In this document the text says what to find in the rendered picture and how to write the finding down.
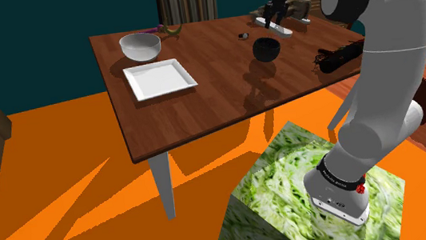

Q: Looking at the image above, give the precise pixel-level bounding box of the white long flat object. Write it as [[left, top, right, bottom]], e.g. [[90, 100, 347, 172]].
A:
[[255, 14, 294, 42]]

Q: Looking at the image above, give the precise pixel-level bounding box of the brown lumpy object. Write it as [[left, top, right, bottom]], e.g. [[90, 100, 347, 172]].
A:
[[248, 0, 313, 30]]

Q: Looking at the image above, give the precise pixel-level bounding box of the black round bowl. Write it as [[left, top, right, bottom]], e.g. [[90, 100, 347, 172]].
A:
[[251, 36, 283, 64]]

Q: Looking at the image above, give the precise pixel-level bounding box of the striped brown curtain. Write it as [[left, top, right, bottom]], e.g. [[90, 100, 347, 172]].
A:
[[154, 0, 220, 27]]

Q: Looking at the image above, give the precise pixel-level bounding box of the brown wooden table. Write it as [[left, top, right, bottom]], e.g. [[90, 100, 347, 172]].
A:
[[88, 2, 382, 227]]

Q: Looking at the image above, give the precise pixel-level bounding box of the yellow green curved fruit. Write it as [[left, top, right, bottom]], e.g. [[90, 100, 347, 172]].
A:
[[161, 22, 185, 37]]

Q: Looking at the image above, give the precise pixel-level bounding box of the purple long object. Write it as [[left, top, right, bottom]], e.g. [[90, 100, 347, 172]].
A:
[[136, 25, 164, 36]]

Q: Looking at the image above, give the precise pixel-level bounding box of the white square plate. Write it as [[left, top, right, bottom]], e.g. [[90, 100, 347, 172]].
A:
[[121, 56, 200, 103]]

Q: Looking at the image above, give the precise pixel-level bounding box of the white round bowl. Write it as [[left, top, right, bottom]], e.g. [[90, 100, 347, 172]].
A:
[[118, 30, 164, 65]]

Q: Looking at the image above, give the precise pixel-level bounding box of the green patterned robot stand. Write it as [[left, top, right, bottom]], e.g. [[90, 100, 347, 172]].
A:
[[207, 110, 412, 240]]

